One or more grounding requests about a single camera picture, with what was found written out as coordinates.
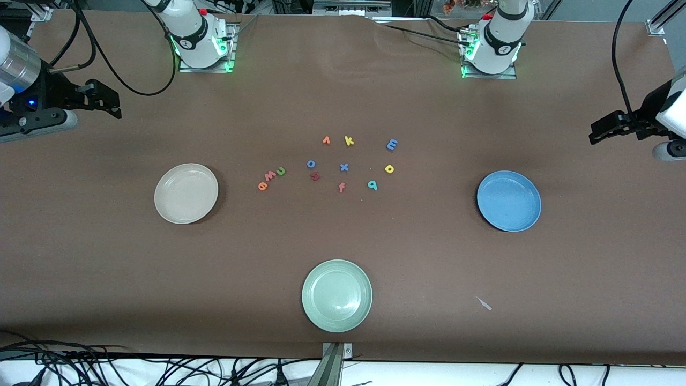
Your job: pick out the pink foam letter w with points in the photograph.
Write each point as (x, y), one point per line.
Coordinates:
(269, 175)

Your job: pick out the small white paper scrap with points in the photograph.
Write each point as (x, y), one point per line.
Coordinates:
(485, 304)

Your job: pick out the pale green plate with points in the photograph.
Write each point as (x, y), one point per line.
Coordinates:
(336, 295)

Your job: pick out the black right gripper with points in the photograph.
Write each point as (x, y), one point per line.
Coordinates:
(52, 87)

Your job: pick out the silver metal box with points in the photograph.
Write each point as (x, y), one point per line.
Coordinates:
(351, 6)

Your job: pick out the blue foam letter E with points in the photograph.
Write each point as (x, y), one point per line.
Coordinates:
(392, 144)

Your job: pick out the aluminium frame corner profile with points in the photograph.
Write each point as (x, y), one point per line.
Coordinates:
(662, 19)
(40, 9)

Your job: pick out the blue plate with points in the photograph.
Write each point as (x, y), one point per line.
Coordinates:
(508, 201)

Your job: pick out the aluminium camera mount profile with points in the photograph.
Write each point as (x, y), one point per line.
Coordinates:
(332, 364)

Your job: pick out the beige brown plate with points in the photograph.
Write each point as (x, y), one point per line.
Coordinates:
(186, 193)

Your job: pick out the brown paper table cover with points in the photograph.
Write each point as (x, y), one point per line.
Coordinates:
(429, 257)

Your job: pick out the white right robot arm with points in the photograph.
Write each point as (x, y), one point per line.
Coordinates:
(193, 32)

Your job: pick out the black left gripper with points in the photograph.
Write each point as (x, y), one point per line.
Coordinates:
(649, 109)

